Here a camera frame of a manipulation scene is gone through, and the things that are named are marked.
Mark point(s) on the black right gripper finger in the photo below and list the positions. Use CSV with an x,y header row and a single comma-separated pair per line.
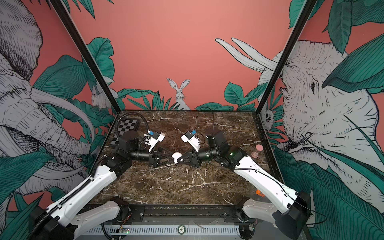
x,y
193,164
185,158

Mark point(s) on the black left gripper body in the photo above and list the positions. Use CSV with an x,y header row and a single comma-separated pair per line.
x,y
152,159

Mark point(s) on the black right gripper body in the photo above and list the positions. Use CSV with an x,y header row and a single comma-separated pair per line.
x,y
197,157

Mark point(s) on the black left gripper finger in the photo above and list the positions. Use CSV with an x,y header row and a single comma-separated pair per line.
x,y
164,152
162,162

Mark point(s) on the white earbuds charging case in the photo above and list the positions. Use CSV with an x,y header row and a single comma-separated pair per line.
x,y
176,156

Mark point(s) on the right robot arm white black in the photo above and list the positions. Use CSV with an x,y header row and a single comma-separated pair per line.
x,y
286,208

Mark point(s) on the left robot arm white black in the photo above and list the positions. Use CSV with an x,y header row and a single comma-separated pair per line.
x,y
62,220

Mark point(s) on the black white checkerboard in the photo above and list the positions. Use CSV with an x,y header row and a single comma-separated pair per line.
x,y
125,126

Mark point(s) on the pink hourglass timer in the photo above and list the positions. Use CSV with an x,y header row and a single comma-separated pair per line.
x,y
256,153

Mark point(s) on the small orange toy car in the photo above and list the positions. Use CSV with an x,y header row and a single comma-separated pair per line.
x,y
259,193

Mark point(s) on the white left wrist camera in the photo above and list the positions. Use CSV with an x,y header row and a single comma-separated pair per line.
x,y
152,138

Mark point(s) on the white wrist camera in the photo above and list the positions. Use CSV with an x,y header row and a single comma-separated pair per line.
x,y
152,138
191,138

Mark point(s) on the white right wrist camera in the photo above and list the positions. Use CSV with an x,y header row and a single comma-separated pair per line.
x,y
191,138

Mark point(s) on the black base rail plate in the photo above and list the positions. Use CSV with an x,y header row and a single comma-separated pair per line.
x,y
186,213

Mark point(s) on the white slotted cable duct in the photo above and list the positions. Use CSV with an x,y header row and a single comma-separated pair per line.
x,y
171,230

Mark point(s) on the black metal frame post left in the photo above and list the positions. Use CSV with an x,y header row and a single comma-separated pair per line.
x,y
67,21

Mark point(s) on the black metal frame post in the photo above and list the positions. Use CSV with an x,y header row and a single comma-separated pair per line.
x,y
67,21
299,25

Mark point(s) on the black metal frame post right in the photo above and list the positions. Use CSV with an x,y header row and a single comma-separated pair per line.
x,y
299,25

